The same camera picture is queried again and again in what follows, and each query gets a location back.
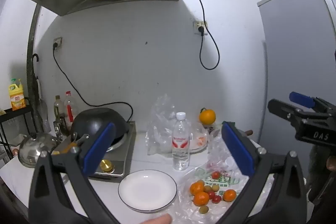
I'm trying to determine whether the grey refrigerator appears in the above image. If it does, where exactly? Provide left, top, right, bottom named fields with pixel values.
left=257, top=0, right=336, bottom=188

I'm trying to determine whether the black hood power cable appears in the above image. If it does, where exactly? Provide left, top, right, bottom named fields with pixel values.
left=187, top=0, right=220, bottom=70

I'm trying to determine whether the white bowl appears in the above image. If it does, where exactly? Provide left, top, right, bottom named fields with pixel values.
left=189, top=135, right=210, bottom=154

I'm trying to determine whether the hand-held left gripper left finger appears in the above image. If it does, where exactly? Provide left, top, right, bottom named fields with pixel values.
left=28, top=123, right=120, bottom=224

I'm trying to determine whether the black metal rack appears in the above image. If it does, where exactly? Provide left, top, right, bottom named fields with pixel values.
left=0, top=106, right=36, bottom=159

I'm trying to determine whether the tangerine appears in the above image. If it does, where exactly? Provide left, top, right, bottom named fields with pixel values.
left=223, top=189, right=237, bottom=202
left=194, top=192, right=210, bottom=207
left=190, top=181, right=205, bottom=195

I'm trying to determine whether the black umbrella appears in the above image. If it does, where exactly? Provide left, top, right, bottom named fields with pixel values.
left=31, top=54, right=43, bottom=132

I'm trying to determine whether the person's left hand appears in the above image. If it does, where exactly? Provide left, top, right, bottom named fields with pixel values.
left=143, top=214, right=173, bottom=224

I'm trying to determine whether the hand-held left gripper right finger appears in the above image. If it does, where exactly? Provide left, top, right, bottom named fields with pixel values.
left=218, top=122, right=307, bottom=224

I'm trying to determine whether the silver stove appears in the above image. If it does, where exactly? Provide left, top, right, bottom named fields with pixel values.
left=87, top=121, right=136, bottom=179

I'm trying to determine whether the yellow detergent bottle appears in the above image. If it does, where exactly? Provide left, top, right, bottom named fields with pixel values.
left=9, top=78, right=27, bottom=111

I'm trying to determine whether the clear water bottle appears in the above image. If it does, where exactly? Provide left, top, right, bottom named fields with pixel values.
left=172, top=112, right=191, bottom=171

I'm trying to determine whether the black stove power cable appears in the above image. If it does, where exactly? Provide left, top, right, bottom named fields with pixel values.
left=52, top=43, right=134, bottom=123

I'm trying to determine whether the large orange with leaf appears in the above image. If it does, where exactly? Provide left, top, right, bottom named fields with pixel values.
left=199, top=108, right=216, bottom=125

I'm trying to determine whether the dark oil bottle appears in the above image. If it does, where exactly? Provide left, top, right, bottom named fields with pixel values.
left=54, top=95, right=66, bottom=135

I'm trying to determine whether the crumpled clear plastic bag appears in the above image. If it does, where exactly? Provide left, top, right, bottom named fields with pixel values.
left=207, top=135, right=237, bottom=170

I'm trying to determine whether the red label plastic bottle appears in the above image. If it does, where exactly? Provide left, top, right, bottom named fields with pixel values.
left=64, top=91, right=76, bottom=130

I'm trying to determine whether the grey vertical pipe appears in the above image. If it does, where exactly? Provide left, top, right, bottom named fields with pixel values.
left=26, top=4, right=42, bottom=119

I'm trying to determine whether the tall clear plastic bag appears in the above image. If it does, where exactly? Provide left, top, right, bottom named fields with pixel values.
left=146, top=94, right=195, bottom=156

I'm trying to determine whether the gold stove knob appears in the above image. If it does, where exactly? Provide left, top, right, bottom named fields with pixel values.
left=100, top=159, right=115, bottom=172

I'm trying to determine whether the shiny steel pot lid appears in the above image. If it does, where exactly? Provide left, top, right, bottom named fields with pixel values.
left=18, top=132, right=59, bottom=168

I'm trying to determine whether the green printed plastic bag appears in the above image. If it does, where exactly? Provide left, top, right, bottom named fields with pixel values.
left=168, top=161, right=276, bottom=224

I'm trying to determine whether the white plate with dark rim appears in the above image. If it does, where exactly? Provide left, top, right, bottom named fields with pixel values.
left=118, top=170, right=178, bottom=212

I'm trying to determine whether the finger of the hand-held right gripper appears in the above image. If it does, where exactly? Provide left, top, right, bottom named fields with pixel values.
left=268, top=99, right=306, bottom=133
left=289, top=92, right=336, bottom=116

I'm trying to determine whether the white-handled kitchen utensil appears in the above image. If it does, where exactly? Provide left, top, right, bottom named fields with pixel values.
left=37, top=77, right=51, bottom=132

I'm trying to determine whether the black wok with wooden handle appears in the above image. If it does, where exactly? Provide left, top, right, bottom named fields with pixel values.
left=51, top=108, right=130, bottom=155

